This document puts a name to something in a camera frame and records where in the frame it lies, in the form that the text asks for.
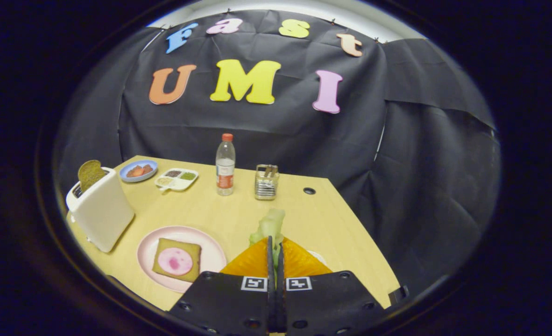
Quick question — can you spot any square bread slice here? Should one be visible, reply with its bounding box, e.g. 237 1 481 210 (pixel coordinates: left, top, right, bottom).
152 238 202 283

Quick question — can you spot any glass utensil holder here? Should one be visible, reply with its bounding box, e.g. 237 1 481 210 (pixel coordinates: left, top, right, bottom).
255 164 280 201

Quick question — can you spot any clear plastic water bottle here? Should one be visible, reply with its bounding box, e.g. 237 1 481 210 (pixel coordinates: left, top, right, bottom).
215 133 236 196

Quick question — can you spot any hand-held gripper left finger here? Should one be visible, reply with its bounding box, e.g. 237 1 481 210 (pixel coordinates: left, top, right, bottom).
169 236 276 334

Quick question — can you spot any blue plate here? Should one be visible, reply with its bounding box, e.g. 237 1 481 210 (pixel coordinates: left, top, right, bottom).
119 160 158 182

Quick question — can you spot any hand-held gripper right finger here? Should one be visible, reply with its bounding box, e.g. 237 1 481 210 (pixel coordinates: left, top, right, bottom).
276 238 389 336

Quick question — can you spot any pink plate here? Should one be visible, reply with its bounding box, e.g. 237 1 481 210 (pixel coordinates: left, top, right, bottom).
137 226 227 294

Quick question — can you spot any brown and orange toy food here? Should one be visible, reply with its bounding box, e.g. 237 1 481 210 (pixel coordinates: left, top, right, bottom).
126 164 153 178

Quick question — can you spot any pink ham slice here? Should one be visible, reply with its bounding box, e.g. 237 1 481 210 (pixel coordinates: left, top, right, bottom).
158 247 194 276

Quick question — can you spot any white compartment tray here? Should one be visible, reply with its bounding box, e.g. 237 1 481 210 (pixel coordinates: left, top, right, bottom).
155 168 199 192

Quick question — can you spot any brown toast slice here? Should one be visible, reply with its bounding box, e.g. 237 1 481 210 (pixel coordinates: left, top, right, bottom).
78 160 106 193

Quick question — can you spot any green lettuce leaf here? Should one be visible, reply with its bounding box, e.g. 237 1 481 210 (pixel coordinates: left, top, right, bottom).
249 208 286 262

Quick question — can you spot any white toaster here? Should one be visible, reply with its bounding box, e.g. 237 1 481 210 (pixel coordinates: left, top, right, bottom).
66 167 135 253

